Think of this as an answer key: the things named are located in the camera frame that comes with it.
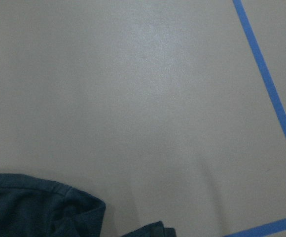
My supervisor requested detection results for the black graphic t-shirt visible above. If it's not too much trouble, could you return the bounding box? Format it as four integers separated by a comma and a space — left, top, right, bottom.
0, 173, 166, 237

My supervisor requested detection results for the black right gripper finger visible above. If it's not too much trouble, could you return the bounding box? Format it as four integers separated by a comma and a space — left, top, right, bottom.
164, 228, 177, 237

